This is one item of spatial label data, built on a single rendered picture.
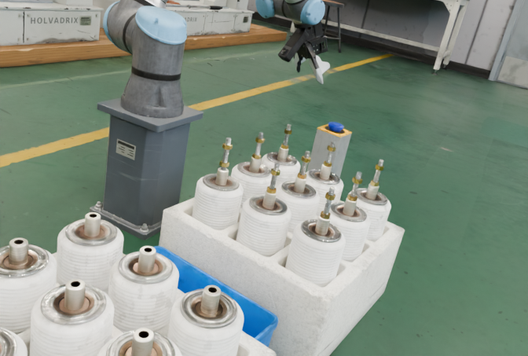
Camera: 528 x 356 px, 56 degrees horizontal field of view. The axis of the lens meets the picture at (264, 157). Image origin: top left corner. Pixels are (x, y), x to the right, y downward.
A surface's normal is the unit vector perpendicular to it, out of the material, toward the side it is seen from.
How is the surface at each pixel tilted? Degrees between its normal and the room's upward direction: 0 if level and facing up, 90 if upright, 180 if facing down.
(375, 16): 90
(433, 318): 0
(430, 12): 90
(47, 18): 90
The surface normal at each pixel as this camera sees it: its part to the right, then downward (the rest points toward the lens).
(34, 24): 0.87, 0.32
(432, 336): 0.19, -0.91
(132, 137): -0.45, 0.24
